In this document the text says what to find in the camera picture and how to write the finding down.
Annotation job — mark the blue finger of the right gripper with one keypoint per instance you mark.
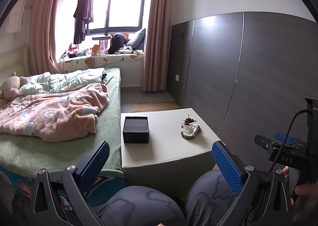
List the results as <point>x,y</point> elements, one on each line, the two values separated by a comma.
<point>264,142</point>
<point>280,137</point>

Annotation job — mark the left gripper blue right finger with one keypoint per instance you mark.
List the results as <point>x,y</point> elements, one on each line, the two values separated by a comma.
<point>263,197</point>

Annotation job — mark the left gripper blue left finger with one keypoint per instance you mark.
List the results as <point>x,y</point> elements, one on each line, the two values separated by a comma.
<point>58,198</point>

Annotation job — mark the black open jewelry box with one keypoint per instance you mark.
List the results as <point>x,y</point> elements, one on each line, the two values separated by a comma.
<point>136,130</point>

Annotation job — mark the person's right hand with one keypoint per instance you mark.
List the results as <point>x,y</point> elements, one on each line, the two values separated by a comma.
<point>309,192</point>

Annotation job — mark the person's right knee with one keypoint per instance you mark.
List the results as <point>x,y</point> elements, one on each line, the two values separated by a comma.
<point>209,199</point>

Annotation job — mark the person's knee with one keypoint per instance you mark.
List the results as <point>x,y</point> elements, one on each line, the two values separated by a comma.
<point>209,199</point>
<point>139,205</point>

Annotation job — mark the green bed sheet mattress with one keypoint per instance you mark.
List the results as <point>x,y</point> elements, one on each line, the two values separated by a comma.
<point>25,155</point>

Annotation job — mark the person's left knee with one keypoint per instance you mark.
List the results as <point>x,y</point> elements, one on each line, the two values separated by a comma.
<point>139,205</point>

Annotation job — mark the pink fleece blanket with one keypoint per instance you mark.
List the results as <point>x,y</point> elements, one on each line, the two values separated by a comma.
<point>55,117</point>

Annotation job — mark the white low table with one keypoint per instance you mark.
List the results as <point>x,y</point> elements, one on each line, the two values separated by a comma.
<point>168,162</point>

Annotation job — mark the light green quilt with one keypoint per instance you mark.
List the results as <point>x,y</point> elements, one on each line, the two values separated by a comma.
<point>48,83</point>

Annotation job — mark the beige plush bear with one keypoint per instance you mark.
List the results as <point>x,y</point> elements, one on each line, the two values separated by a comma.
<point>10,87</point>

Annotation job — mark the cardboard floor sheets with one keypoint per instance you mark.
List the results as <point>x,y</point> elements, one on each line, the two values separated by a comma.
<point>154,106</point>

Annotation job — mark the left pink curtain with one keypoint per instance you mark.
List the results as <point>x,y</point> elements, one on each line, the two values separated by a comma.
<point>42,37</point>

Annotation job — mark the cream bed headboard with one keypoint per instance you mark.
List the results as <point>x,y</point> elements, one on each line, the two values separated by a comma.
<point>15,61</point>

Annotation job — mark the dark hanging clothes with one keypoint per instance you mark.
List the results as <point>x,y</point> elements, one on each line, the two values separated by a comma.
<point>83,16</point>

